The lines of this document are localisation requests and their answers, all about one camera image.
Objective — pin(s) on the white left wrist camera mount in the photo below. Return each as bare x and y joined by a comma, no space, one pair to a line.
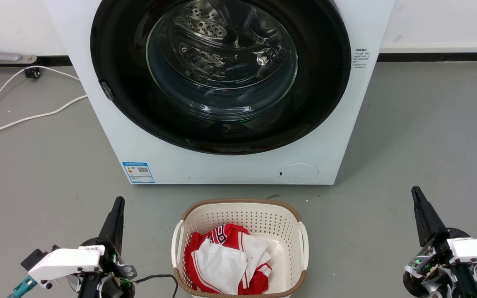
64,263

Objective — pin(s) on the cream plastic laundry basket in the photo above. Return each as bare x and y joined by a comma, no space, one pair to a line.
242,213

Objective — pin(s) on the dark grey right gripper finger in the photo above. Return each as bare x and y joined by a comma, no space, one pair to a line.
427,223

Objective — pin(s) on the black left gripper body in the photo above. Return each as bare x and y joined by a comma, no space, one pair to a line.
118,275

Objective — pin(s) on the white front-load washing machine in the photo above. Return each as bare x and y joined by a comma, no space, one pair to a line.
222,169

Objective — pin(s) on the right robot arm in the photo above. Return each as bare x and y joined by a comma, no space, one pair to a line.
467,286

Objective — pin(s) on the small black caster wheel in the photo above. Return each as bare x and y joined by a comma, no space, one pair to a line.
32,73

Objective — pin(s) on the black baseboard strip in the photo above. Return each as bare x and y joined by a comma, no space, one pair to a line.
433,57
52,61

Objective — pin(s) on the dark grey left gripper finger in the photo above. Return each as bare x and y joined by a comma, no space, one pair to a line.
113,225

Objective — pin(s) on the small printed text label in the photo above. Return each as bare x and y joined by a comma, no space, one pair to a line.
361,58

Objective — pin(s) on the red and white jersey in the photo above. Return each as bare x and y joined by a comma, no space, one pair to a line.
222,265

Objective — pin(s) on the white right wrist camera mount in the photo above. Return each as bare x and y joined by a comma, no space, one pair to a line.
476,250

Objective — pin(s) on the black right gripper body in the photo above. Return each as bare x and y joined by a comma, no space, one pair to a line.
431,271

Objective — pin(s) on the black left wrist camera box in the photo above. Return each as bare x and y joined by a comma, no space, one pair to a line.
35,257

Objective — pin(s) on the steel perforated washer drum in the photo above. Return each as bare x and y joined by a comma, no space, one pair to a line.
222,49

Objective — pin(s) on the round black glass washer door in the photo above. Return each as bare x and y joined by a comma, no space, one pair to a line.
222,132

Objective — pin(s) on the blue energy label sticker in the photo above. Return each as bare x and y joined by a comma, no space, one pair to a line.
138,172

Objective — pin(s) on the round white filter cover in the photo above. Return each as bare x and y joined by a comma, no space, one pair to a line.
298,173

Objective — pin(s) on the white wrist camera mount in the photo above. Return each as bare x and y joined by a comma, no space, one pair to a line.
64,263
476,250

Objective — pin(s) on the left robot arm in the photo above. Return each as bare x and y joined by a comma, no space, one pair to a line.
90,289

